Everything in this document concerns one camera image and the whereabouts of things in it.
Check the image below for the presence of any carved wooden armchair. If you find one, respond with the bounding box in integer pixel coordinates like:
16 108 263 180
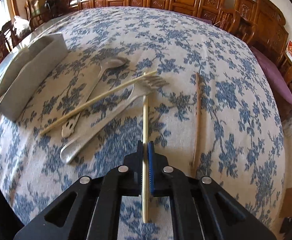
232 0 290 67

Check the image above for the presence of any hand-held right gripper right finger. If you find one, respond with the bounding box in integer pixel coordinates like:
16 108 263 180
147 141 276 240

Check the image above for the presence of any purple armchair cushion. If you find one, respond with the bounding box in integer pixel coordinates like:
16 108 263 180
250 46 292 105

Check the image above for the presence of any beige plastic spoon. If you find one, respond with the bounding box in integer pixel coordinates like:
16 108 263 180
62 56 129 138

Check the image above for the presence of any blue floral tablecloth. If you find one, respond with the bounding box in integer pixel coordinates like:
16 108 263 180
0 6 286 240

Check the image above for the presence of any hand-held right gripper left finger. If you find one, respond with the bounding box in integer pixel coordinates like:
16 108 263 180
13 140 144 240

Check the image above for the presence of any white plastic bag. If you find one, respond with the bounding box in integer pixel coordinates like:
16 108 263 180
13 15 32 37

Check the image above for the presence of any brown wooden chopstick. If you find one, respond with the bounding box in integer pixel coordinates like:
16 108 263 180
190 72 203 178

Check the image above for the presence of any grey metal tin box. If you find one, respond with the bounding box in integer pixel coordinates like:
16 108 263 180
0 33 68 121

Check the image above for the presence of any beige plastic fork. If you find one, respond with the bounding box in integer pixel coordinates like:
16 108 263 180
60 75 170 164

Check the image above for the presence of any carved wooden chair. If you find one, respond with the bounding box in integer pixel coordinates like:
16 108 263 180
24 0 45 30

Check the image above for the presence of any light wooden chopstick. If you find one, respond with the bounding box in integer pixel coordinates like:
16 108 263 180
141 94 153 223
40 70 158 136

